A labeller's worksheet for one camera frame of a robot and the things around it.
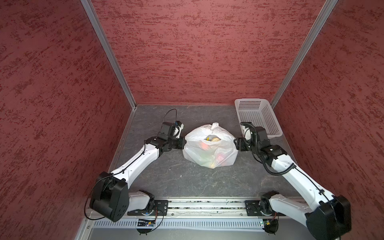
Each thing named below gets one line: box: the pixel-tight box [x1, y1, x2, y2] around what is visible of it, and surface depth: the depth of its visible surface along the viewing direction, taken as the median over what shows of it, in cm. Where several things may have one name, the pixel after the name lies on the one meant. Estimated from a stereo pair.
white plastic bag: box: [182, 122, 239, 169], surface depth 87 cm
